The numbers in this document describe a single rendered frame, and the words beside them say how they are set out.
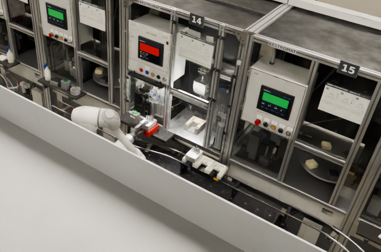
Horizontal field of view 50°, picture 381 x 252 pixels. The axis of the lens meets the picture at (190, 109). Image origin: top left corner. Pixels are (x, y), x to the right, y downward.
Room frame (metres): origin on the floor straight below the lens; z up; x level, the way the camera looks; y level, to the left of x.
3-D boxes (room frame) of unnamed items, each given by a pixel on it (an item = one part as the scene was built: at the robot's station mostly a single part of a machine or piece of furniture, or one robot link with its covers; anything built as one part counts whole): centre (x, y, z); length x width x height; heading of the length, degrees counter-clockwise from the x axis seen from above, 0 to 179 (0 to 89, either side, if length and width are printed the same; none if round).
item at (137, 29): (3.09, 0.34, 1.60); 0.42 x 0.29 x 0.46; 62
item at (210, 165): (2.54, -0.17, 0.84); 0.36 x 0.14 x 0.10; 62
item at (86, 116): (2.24, 0.71, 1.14); 0.22 x 0.16 x 0.77; 89
